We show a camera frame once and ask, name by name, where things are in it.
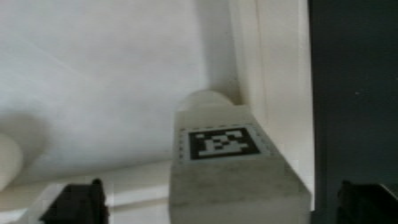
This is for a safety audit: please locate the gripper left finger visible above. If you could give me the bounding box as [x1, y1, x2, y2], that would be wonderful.
[22, 179, 109, 224]

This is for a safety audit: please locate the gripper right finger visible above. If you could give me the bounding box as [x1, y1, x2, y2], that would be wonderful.
[335, 181, 398, 224]

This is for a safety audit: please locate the white table leg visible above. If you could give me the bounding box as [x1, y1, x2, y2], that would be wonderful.
[166, 104, 312, 224]

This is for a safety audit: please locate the white square table top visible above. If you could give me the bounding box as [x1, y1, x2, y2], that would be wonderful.
[0, 0, 314, 224]

